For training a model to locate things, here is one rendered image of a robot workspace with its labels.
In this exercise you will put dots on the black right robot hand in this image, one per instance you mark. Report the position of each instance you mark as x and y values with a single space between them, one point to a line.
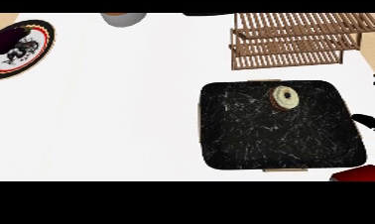
364 119

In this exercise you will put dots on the red robot arm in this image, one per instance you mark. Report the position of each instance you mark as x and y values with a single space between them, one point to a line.
355 173

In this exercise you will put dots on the black marble tray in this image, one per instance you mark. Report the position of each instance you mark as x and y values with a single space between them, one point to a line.
264 135

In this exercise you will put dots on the wooden tiered shelf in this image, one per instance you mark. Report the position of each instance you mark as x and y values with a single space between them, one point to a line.
293 41

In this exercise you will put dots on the grey round pot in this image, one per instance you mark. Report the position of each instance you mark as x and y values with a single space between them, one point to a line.
123 18

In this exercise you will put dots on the round decorated plate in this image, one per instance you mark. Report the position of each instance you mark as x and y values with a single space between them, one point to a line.
23 49

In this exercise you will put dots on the dark purple eggplant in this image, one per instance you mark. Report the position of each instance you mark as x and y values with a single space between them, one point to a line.
13 38

